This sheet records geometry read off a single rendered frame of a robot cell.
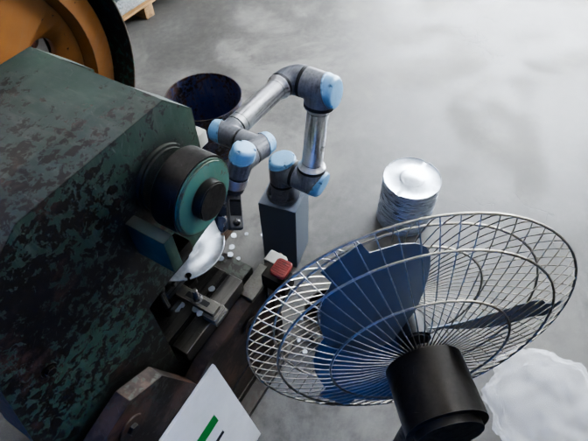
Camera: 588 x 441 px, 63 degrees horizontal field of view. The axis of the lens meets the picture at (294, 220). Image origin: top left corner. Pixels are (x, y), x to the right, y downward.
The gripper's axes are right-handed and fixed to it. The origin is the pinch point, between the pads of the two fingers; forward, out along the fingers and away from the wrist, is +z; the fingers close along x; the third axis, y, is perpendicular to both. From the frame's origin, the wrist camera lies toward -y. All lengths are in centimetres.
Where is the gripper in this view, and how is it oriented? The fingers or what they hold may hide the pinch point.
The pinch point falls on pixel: (223, 230)
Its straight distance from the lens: 165.0
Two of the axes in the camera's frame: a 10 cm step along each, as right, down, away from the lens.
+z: -2.9, 6.6, 6.9
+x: -9.1, 0.2, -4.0
